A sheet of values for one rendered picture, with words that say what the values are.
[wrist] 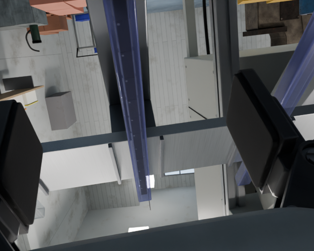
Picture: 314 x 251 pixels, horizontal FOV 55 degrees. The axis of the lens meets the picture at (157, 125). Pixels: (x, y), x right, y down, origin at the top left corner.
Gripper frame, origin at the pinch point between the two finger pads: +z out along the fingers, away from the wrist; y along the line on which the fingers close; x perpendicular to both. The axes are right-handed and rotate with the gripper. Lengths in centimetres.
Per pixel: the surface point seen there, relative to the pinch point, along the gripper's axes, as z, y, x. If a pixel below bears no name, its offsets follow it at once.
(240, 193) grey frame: 23, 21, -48
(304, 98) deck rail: 18.5, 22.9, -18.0
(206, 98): 52, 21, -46
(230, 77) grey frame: 37, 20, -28
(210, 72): 51, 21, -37
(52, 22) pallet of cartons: 589, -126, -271
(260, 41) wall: 750, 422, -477
